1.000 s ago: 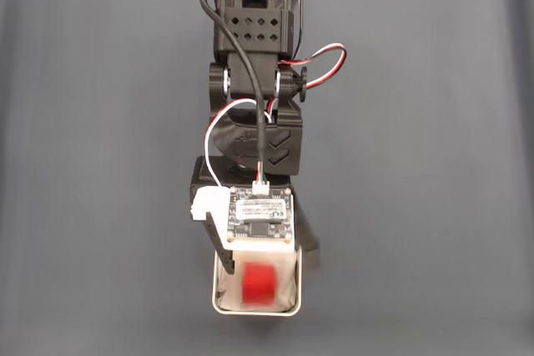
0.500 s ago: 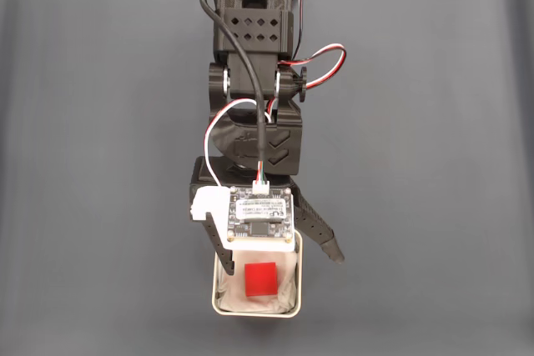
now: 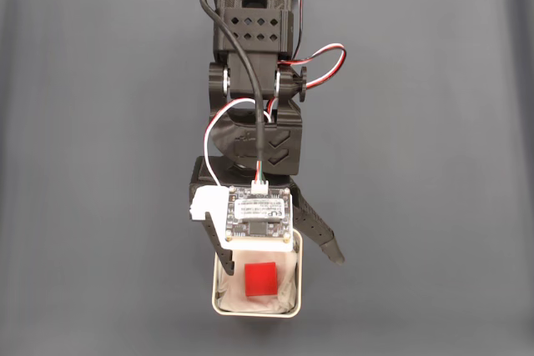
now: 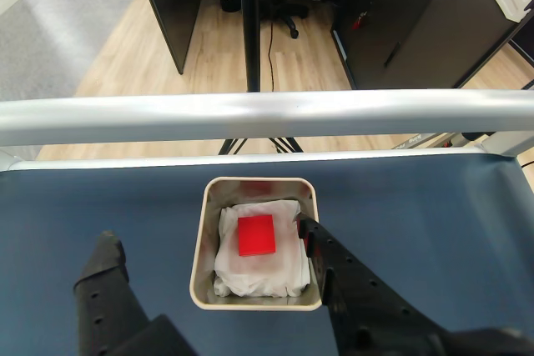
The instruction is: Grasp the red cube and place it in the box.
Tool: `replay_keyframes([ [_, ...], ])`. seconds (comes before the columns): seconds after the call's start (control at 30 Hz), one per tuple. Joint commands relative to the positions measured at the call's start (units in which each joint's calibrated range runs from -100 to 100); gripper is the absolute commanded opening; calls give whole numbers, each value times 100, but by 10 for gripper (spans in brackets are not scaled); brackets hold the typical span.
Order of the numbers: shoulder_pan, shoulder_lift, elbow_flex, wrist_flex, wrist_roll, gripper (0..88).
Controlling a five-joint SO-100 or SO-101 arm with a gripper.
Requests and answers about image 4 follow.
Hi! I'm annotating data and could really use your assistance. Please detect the white tissue paper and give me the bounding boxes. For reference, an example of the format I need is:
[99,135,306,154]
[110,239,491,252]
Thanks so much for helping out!
[213,199,312,298]

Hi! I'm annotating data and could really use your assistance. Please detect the red cube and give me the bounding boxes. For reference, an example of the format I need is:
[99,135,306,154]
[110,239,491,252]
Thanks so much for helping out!
[237,214,278,258]

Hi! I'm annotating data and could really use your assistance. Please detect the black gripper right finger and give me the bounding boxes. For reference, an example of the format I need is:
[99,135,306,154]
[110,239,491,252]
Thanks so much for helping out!
[295,213,456,356]

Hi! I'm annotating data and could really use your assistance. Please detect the black tripod legs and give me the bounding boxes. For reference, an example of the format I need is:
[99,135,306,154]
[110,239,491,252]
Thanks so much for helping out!
[216,135,305,157]

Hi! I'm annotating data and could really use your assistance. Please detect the black office chair base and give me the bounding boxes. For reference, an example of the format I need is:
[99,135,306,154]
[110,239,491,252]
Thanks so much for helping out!
[266,0,312,40]

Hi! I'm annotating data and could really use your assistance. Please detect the dark blue-grey mat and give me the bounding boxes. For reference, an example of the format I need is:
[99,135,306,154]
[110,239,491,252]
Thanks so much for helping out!
[0,153,534,356]

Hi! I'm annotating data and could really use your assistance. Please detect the silver table edge frame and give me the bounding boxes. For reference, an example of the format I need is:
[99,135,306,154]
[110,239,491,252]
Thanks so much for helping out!
[0,145,534,173]

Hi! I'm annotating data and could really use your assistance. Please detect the black metal pole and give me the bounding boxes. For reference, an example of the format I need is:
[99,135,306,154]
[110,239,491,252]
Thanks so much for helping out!
[239,0,262,93]

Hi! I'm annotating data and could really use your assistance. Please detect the thin black floor cable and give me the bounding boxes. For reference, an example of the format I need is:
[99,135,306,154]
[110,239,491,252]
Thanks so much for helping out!
[266,18,279,93]

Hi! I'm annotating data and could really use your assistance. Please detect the black cabinet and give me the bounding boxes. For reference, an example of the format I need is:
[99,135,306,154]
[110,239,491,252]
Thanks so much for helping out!
[331,0,534,91]

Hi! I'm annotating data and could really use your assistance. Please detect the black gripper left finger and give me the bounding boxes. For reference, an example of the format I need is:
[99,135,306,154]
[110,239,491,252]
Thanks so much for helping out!
[73,229,198,356]

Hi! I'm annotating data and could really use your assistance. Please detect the silver metal guard rail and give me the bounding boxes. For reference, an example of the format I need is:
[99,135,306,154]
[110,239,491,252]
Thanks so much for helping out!
[0,88,534,148]

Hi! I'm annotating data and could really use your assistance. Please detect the black desk panel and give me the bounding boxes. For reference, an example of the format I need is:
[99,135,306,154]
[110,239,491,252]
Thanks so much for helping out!
[132,0,209,76]

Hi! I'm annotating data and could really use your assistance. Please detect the red key tag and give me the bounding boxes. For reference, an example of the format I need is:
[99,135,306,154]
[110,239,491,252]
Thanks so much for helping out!
[353,8,370,32]

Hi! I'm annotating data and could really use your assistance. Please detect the square metal box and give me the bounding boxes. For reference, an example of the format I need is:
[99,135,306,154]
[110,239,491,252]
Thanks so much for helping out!
[189,176,323,312]

